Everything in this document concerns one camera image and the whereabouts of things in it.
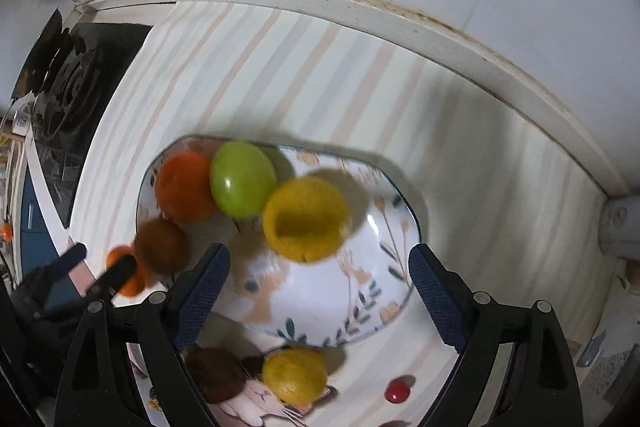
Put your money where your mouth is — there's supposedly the brown kiwi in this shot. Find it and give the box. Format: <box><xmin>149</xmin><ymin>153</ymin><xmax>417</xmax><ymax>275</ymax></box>
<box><xmin>133</xmin><ymin>217</ymin><xmax>191</xmax><ymax>275</ymax></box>
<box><xmin>185</xmin><ymin>347</ymin><xmax>248</xmax><ymax>405</ymax></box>

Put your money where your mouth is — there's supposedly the small orange tangerine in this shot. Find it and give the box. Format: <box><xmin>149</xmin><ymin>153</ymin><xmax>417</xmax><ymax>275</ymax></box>
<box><xmin>106</xmin><ymin>245</ymin><xmax>153</xmax><ymax>298</ymax></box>

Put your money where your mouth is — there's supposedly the large yellow lemon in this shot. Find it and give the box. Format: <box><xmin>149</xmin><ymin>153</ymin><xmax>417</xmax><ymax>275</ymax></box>
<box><xmin>262</xmin><ymin>177</ymin><xmax>351</xmax><ymax>264</ymax></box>

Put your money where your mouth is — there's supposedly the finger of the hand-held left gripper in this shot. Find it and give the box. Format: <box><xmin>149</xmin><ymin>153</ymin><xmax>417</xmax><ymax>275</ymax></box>
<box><xmin>84</xmin><ymin>254</ymin><xmax>138</xmax><ymax>305</ymax></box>
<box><xmin>35</xmin><ymin>243</ymin><xmax>88</xmax><ymax>305</ymax></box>

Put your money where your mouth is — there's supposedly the green apple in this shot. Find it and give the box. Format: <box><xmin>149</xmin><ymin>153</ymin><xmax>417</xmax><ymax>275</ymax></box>
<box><xmin>209</xmin><ymin>141</ymin><xmax>278</xmax><ymax>220</ymax></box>

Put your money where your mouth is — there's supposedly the blue cabinet door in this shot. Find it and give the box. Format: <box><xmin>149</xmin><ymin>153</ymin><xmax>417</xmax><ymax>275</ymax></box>
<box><xmin>19</xmin><ymin>164</ymin><xmax>68</xmax><ymax>310</ymax></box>

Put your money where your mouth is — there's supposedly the large orange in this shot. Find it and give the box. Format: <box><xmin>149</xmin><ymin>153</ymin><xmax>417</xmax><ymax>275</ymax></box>
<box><xmin>154</xmin><ymin>153</ymin><xmax>220</xmax><ymax>224</ymax></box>

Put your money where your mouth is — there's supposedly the white plastic appliance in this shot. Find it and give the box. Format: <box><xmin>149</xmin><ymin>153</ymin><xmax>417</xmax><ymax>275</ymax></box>
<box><xmin>597</xmin><ymin>194</ymin><xmax>640</xmax><ymax>260</ymax></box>

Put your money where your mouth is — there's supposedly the cat print plate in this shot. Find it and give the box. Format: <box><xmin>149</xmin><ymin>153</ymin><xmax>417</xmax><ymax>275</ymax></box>
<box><xmin>127</xmin><ymin>309</ymin><xmax>351</xmax><ymax>427</ymax></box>

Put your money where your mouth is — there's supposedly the black gas stove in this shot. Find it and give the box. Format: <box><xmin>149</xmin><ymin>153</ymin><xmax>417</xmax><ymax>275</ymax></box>
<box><xmin>10</xmin><ymin>7</ymin><xmax>153</xmax><ymax>229</ymax></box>

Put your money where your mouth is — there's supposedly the floral white plate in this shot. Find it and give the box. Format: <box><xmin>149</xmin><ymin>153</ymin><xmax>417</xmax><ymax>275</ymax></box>
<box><xmin>135</xmin><ymin>134</ymin><xmax>425</xmax><ymax>348</ymax></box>

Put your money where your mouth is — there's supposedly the small yellow lemon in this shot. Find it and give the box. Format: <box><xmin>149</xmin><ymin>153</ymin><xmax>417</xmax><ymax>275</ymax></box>
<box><xmin>262</xmin><ymin>348</ymin><xmax>329</xmax><ymax>407</ymax></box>

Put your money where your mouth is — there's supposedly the small red fruit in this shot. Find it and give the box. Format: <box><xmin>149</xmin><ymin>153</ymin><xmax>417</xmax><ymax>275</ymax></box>
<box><xmin>384</xmin><ymin>380</ymin><xmax>412</xmax><ymax>404</ymax></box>

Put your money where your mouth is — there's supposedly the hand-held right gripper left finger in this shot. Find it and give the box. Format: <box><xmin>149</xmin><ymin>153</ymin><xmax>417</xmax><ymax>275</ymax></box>
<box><xmin>52</xmin><ymin>243</ymin><xmax>232</xmax><ymax>427</ymax></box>

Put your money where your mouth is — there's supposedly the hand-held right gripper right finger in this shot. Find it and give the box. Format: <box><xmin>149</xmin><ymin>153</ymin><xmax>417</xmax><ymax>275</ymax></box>
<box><xmin>408</xmin><ymin>243</ymin><xmax>586</xmax><ymax>427</ymax></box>

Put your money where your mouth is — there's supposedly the striped table mat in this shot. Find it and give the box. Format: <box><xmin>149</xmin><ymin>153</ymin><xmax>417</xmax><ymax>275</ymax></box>
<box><xmin>69</xmin><ymin>0</ymin><xmax>610</xmax><ymax>427</ymax></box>

